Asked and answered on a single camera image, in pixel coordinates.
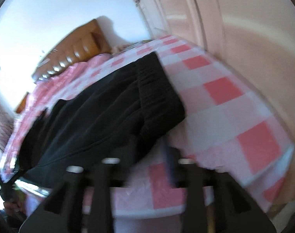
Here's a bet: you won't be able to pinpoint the light wooden wardrobe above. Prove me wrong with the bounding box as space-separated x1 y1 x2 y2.
134 0 295 137

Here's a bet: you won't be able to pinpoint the person left hand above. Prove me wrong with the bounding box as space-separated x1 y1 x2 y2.
4 200 25 219

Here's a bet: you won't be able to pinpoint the black pants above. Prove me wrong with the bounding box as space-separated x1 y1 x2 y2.
15 52 185 188

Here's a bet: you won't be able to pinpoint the wooden bed headboard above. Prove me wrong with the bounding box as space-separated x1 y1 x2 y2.
32 19 111 83

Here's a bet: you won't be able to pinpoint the pink quilt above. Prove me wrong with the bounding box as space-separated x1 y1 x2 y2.
13 53 114 127

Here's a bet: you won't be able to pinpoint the pink checkered bed sheet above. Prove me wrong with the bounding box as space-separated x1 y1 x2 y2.
0 35 295 222

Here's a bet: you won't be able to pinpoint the wooden nightstand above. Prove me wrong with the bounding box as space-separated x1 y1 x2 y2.
15 92 29 114

